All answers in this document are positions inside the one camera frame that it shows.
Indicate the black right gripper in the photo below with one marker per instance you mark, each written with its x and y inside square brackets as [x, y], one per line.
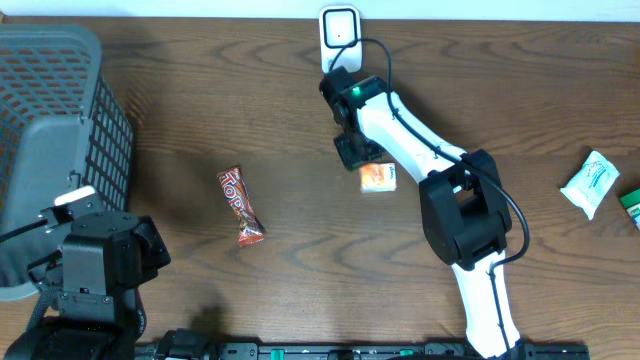
[350, 157]

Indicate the small orange carton box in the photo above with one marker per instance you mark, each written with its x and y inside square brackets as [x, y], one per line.
[378, 177]

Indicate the red chocolate bar wrapper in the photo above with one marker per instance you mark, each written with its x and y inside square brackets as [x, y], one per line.
[251, 231]

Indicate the green tissue wipes pack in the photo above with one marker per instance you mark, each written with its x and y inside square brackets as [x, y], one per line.
[588, 187]

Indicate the green lid jar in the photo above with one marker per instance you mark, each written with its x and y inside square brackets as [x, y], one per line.
[631, 203]

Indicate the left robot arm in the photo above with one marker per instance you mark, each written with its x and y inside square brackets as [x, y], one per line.
[89, 305]

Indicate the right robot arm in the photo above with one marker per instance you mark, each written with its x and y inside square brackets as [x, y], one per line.
[466, 214]

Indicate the white barcode scanner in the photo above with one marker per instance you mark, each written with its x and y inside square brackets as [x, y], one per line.
[339, 25]

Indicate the grey plastic basket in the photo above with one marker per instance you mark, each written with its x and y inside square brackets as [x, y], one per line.
[62, 127]

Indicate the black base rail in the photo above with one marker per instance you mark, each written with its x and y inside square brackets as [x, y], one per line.
[185, 344]

